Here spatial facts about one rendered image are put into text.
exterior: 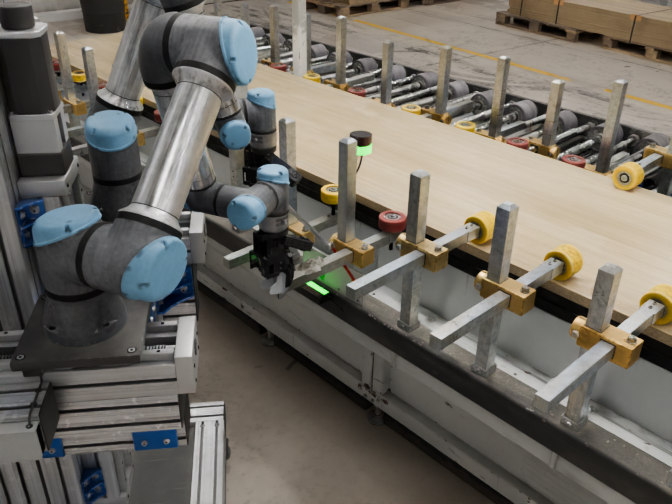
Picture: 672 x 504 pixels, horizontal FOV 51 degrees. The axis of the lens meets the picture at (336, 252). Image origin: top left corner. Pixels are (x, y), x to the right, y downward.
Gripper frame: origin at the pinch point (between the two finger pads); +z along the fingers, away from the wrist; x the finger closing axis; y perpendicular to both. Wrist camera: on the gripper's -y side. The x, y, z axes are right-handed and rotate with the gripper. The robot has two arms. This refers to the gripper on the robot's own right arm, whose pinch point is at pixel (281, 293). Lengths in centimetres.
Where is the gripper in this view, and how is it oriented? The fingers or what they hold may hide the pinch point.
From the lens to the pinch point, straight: 181.4
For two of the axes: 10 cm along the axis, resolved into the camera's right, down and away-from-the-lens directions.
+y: -7.3, 3.1, -6.1
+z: -0.3, 8.7, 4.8
